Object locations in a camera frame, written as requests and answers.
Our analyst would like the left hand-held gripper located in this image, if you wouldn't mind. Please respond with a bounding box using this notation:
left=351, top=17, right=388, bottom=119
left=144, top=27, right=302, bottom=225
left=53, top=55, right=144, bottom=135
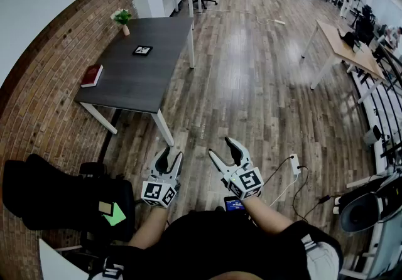
left=140, top=146, right=184, bottom=210

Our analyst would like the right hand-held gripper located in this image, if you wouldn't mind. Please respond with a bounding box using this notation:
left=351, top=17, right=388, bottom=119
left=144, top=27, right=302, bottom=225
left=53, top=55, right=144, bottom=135
left=208, top=136, right=264, bottom=202

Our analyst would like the black framed picture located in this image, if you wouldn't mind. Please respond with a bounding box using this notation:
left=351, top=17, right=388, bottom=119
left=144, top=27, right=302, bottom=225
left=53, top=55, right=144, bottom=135
left=131, top=45, right=154, bottom=57

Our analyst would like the person's left forearm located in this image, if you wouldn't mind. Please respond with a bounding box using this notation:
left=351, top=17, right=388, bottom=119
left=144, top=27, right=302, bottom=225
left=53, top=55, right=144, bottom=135
left=127, top=203, right=172, bottom=250

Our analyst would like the person's right forearm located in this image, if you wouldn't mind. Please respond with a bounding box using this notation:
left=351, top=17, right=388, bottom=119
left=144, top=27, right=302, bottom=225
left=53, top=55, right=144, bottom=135
left=241, top=195, right=295, bottom=237

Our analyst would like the grey work table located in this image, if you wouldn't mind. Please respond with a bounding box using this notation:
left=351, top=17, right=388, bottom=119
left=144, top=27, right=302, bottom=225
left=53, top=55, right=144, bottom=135
left=74, top=16, right=196, bottom=148

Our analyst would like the small black screen device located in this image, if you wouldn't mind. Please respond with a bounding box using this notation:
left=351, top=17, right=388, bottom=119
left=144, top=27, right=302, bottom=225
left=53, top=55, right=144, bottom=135
left=223, top=196, right=246, bottom=213

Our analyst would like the green paper arrow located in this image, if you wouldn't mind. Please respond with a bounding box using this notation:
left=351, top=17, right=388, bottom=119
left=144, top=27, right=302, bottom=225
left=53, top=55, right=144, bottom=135
left=100, top=202, right=127, bottom=227

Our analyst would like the tan card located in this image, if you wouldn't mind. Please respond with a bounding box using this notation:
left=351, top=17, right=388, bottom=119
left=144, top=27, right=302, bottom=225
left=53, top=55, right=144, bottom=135
left=98, top=200, right=114, bottom=215

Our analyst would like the person's black shirt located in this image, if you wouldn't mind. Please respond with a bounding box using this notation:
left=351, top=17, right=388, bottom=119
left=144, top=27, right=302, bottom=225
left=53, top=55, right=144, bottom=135
left=102, top=209, right=344, bottom=280

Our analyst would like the red book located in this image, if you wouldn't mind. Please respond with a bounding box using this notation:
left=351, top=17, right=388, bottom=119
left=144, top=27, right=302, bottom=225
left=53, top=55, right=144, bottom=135
left=80, top=64, right=104, bottom=89

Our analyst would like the grey cylindrical bin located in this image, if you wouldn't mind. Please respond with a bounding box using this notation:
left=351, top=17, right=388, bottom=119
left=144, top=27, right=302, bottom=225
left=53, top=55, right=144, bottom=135
left=363, top=124, right=383, bottom=145

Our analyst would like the green plant in beige vase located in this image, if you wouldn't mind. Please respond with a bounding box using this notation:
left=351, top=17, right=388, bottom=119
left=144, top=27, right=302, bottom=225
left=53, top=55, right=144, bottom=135
left=110, top=8, right=133, bottom=36

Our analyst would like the light wooden table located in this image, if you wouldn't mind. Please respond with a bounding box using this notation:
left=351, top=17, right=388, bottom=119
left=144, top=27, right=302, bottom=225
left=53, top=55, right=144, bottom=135
left=301, top=19, right=387, bottom=91

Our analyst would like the black metal railing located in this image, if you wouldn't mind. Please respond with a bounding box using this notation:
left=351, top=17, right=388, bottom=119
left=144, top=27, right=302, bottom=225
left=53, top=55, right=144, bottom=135
left=351, top=43, right=402, bottom=176

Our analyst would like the black bag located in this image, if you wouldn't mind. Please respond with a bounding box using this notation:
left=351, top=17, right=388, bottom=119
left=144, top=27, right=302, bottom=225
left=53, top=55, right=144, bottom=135
left=340, top=31, right=358, bottom=49

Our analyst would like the black cable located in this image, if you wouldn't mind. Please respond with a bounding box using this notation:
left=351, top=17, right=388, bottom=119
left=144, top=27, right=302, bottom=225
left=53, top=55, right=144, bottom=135
left=262, top=156, right=331, bottom=223

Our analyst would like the long white cable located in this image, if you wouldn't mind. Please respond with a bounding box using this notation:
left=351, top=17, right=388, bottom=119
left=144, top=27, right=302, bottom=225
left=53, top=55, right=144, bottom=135
left=216, top=8, right=277, bottom=24

